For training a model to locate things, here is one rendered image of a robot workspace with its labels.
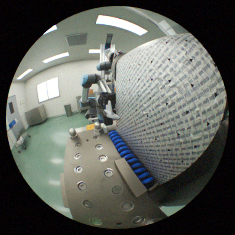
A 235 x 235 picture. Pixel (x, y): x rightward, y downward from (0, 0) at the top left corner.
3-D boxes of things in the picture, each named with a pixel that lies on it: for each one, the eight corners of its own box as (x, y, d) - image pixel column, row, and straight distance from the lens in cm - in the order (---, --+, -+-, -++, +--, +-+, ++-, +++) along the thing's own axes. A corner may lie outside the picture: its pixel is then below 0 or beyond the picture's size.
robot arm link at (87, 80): (89, 107, 109) (97, 77, 70) (80, 109, 106) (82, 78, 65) (87, 101, 115) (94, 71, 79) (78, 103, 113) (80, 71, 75)
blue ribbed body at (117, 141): (116, 135, 28) (116, 128, 26) (153, 183, 20) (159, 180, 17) (108, 137, 27) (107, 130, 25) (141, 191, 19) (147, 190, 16)
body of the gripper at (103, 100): (100, 94, 27) (96, 92, 38) (102, 115, 29) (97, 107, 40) (119, 93, 29) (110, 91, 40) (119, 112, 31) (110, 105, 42)
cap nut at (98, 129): (102, 128, 29) (100, 118, 26) (104, 133, 26) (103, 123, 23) (93, 130, 28) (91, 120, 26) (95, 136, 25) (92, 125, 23)
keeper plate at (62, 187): (81, 182, 31) (65, 172, 22) (88, 205, 30) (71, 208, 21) (76, 182, 32) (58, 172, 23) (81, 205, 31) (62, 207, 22)
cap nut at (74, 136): (79, 134, 28) (76, 124, 26) (79, 141, 25) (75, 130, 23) (71, 136, 29) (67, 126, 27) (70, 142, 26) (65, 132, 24)
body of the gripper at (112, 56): (118, 53, 33) (111, 49, 44) (113, 69, 35) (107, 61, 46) (133, 57, 36) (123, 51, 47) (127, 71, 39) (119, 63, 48)
